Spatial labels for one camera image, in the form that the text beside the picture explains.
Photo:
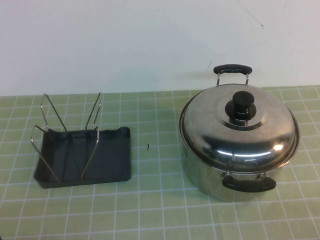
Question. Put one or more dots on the steel pot lid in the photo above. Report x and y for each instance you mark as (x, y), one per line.
(205, 120)

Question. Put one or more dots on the green gridded table mat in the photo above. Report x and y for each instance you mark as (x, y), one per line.
(160, 212)

